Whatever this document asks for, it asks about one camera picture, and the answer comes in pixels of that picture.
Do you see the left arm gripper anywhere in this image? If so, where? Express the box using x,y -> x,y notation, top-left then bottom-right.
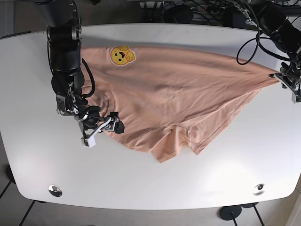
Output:
268,65 -> 301,94

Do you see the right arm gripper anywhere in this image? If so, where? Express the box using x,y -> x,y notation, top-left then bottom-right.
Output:
79,112 -> 125,138

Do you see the peach pink T-shirt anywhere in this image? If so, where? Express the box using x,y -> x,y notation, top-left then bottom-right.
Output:
81,46 -> 277,163

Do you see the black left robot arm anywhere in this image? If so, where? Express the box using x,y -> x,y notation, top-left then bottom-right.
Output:
232,0 -> 301,103

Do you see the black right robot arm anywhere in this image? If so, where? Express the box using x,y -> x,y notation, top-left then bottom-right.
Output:
33,0 -> 124,143

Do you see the left metal table grommet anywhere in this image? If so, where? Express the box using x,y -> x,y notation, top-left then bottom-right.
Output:
48,185 -> 63,197

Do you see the metal table grommet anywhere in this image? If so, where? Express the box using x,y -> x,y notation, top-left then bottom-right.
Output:
48,185 -> 63,197
253,184 -> 265,196

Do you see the right metal table grommet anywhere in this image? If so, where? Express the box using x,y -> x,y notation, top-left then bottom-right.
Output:
253,184 -> 265,196

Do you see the black round stand base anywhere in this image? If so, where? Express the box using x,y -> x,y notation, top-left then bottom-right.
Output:
219,205 -> 242,221

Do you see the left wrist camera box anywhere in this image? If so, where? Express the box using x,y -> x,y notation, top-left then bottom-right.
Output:
292,90 -> 301,104

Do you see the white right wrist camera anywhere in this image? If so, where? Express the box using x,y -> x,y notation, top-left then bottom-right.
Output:
81,137 -> 96,148

